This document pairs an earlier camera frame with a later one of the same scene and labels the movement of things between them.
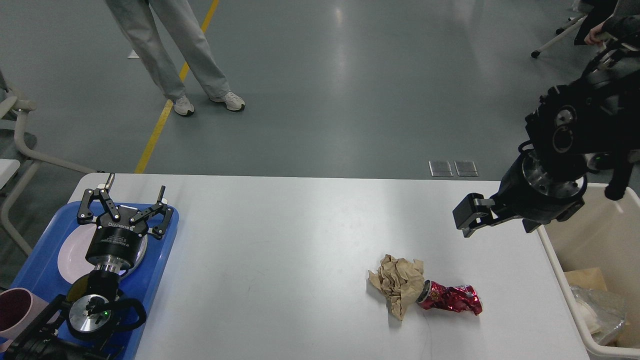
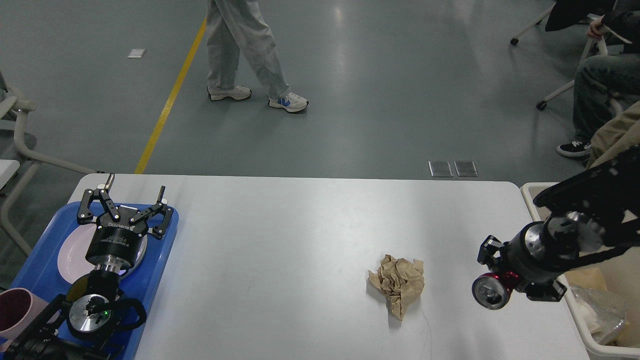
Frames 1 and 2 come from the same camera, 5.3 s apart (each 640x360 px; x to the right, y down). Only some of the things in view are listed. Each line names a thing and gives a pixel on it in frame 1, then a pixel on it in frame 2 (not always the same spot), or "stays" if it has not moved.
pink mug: [18, 307] stays
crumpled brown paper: [401, 281] stays
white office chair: [595, 12] → [567, 13]
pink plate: [72, 264] stays
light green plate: [140, 257] stays
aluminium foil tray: [602, 313] stays
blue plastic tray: [43, 277] stays
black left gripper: [117, 238] stays
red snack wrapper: [461, 298] → [492, 290]
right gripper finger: [473, 212] → [488, 248]
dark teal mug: [78, 289] stays
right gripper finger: [529, 225] → [553, 291]
